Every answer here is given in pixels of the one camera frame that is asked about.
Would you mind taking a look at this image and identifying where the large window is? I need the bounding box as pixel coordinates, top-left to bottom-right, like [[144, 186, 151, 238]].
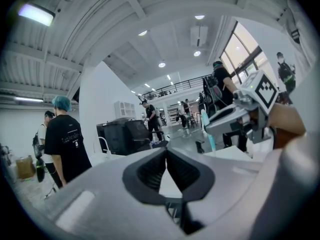
[[219, 21, 270, 85]]

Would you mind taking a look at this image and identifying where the brown cardboard box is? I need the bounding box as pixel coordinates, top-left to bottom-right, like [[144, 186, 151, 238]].
[[15, 155, 36, 180]]

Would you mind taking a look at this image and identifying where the white glass-door cabinet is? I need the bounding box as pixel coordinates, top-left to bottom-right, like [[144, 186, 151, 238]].
[[114, 100, 137, 119]]

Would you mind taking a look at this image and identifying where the white arched faucet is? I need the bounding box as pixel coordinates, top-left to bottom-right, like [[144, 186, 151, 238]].
[[98, 136, 113, 157]]

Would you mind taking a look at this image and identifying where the white washbasin on metal frame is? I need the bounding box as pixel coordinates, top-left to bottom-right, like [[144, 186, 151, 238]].
[[88, 151, 131, 165]]

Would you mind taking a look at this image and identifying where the white ceiling air conditioner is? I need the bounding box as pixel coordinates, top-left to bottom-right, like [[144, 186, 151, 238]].
[[189, 25, 209, 47]]

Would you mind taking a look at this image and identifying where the black mezzanine railing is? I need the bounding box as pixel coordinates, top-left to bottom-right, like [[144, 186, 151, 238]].
[[138, 74, 213, 100]]

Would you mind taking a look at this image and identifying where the fluorescent tube light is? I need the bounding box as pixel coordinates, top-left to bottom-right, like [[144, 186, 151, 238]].
[[14, 96, 45, 103]]

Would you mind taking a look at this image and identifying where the large black box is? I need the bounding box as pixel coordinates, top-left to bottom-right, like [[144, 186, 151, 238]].
[[96, 120, 131, 157]]

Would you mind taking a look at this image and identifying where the person's right forearm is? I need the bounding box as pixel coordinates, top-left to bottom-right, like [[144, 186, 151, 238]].
[[267, 103, 307, 150]]

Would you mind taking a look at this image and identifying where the white washbasin table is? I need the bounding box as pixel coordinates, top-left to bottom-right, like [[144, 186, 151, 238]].
[[202, 144, 255, 161]]

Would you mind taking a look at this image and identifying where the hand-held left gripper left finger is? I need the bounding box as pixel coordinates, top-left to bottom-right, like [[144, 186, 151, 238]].
[[44, 147, 186, 240]]

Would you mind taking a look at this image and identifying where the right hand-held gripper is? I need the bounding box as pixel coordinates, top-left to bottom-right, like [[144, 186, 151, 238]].
[[204, 70, 280, 145]]

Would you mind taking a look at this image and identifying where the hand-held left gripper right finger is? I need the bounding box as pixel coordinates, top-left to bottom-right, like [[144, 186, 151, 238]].
[[165, 127, 320, 235]]

